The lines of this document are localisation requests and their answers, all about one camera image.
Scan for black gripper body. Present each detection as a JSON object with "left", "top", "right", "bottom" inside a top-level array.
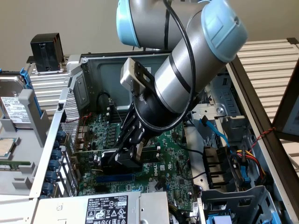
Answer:
[{"left": 135, "top": 95, "right": 191, "bottom": 143}]

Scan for green graphics card black cooler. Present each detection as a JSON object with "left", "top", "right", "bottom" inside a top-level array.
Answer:
[{"left": 69, "top": 148, "right": 144, "bottom": 177}]

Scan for thin steel locking lever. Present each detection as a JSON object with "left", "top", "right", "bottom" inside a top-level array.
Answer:
[{"left": 111, "top": 100, "right": 123, "bottom": 124}]

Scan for green motherboard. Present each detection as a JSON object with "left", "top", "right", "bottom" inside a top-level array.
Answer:
[{"left": 77, "top": 113, "right": 198, "bottom": 212}]

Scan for blue expansion slot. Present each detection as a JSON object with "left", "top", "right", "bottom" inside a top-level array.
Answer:
[{"left": 96, "top": 174, "right": 136, "bottom": 184}]

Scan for grey metal drive cage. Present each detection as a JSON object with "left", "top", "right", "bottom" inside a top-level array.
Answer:
[{"left": 190, "top": 72, "right": 252, "bottom": 144}]

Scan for open grey PC case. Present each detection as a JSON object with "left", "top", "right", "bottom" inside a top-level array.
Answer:
[{"left": 29, "top": 45, "right": 299, "bottom": 224}]

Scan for black plastic fan shroud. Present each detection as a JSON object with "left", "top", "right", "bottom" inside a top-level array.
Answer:
[{"left": 202, "top": 145, "right": 239, "bottom": 190}]

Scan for silver power supply unit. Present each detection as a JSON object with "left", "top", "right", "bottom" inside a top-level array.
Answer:
[{"left": 31, "top": 191, "right": 170, "bottom": 224}]

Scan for grey metal disk bay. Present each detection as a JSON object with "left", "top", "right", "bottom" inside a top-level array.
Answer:
[{"left": 197, "top": 185, "right": 285, "bottom": 224}]

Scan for grey parts rack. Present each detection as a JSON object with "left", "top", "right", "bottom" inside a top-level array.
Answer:
[{"left": 0, "top": 89, "right": 51, "bottom": 196}]

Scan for blue plastic drive latch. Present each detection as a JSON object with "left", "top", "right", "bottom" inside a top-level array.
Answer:
[{"left": 240, "top": 160, "right": 252, "bottom": 188}]

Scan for loose green RAM stick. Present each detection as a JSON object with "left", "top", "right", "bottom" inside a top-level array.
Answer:
[{"left": 0, "top": 160, "right": 32, "bottom": 170}]

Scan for silver CPU chip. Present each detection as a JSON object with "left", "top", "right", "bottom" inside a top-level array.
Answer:
[{"left": 0, "top": 137, "right": 21, "bottom": 157}]

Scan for black plastic block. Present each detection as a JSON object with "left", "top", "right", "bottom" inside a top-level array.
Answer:
[{"left": 26, "top": 32, "right": 68, "bottom": 75}]

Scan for hard drive in grey caddy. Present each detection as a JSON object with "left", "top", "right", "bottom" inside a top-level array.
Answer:
[{"left": 0, "top": 67, "right": 43, "bottom": 117}]

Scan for dark framed panel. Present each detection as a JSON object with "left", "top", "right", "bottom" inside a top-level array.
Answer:
[{"left": 271, "top": 59, "right": 299, "bottom": 142}]

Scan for silver hard disk drive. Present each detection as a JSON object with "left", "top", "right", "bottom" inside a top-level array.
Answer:
[{"left": 0, "top": 74, "right": 32, "bottom": 129}]

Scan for thin red wire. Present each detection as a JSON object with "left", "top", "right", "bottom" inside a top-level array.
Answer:
[{"left": 65, "top": 112, "right": 93, "bottom": 150}]

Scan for short black wire loop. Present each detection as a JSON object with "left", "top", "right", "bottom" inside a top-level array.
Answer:
[{"left": 96, "top": 91, "right": 114, "bottom": 113}]

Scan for black wire across motherboard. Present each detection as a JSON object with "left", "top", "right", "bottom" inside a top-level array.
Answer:
[{"left": 185, "top": 147, "right": 204, "bottom": 156}]

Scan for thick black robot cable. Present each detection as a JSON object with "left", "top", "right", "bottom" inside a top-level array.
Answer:
[{"left": 132, "top": 0, "right": 197, "bottom": 133}]

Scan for black curled fan wire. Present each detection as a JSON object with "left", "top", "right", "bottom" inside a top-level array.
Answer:
[{"left": 181, "top": 160, "right": 207, "bottom": 181}]

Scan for blue flat data wire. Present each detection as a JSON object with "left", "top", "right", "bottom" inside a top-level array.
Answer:
[{"left": 199, "top": 115, "right": 235, "bottom": 155}]

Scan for yellow red power wires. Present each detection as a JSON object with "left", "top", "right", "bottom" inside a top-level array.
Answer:
[{"left": 235, "top": 150, "right": 267, "bottom": 179}]

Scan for red black twisted wire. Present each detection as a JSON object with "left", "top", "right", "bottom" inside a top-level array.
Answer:
[{"left": 248, "top": 126, "right": 277, "bottom": 152}]

